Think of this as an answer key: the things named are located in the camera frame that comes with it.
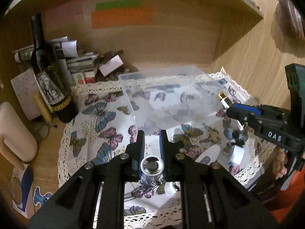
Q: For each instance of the cream pillar candle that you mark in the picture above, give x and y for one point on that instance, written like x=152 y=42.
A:
x=16 y=136

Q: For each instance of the pink sticky paper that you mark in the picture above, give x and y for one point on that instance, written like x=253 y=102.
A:
x=70 y=12

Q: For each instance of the clear plastic storage box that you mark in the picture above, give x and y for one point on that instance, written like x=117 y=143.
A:
x=167 y=98

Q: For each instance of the green sticky paper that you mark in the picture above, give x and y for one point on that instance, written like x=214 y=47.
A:
x=117 y=4

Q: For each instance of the yellow stick candle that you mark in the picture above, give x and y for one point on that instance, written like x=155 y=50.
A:
x=45 y=112

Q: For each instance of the black gold rectangular lighter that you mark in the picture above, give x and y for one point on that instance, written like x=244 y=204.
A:
x=225 y=101

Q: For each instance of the white handwritten note paper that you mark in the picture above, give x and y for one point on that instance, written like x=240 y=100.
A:
x=25 y=86

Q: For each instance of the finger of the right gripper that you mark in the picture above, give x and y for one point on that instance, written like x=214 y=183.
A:
x=251 y=120
x=243 y=109

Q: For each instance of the blue cartoon sticker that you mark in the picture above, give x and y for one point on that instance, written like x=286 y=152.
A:
x=40 y=199

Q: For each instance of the white cube adapter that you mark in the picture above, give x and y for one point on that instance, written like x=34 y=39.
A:
x=237 y=155

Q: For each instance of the butterfly print lace cloth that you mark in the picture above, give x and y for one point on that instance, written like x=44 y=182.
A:
x=104 y=127

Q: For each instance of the stack of papers and magazines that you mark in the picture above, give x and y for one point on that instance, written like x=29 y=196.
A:
x=76 y=65

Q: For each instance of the dark wine bottle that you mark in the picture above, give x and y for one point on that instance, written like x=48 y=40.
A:
x=49 y=74

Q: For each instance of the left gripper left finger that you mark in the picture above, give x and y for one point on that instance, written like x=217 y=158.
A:
x=136 y=153

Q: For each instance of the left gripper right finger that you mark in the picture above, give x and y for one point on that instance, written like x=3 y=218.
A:
x=169 y=150

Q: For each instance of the person's right hand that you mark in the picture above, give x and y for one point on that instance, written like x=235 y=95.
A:
x=278 y=166

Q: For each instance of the orange sticky paper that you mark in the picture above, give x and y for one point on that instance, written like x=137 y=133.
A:
x=122 y=16

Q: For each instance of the silver metal flashlight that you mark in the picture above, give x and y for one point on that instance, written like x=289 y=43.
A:
x=152 y=169

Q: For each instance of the small white box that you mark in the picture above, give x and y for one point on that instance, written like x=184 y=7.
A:
x=111 y=65

